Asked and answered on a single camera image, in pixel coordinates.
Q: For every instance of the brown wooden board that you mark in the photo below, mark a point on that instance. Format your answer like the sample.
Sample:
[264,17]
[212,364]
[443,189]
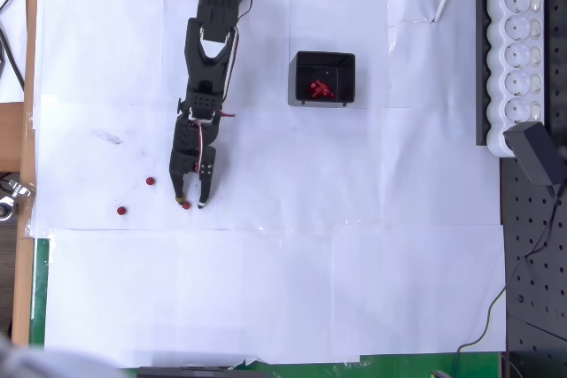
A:
[30,64]

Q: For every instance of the black power adapter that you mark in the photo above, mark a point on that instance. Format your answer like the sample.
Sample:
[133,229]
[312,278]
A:
[531,152]

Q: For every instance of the dark ribbed panel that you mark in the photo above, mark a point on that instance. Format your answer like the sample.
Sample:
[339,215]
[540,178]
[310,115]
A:
[8,272]

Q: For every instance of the blurry grey object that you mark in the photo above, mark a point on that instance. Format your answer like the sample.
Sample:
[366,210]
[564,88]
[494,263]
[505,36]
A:
[35,364]

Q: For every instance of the metal clamp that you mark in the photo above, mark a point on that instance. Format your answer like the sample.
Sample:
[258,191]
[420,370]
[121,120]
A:
[17,190]

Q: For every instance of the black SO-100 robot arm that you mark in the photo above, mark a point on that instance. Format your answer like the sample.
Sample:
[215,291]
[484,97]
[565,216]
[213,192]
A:
[208,6]

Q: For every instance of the white paper table cover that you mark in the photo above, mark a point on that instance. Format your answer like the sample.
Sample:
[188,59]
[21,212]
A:
[310,263]

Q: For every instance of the flat black device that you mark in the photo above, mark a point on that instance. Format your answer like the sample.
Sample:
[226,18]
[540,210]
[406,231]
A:
[199,372]

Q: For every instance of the green cutting mat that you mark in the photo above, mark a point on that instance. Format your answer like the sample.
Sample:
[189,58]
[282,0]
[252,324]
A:
[40,285]

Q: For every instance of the white power strip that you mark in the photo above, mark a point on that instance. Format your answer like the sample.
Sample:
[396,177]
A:
[496,86]

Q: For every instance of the black plastic bin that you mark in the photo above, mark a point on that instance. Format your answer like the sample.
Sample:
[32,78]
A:
[319,68]

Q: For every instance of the black perforated pegboard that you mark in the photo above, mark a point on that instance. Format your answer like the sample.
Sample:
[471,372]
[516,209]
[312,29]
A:
[540,298]

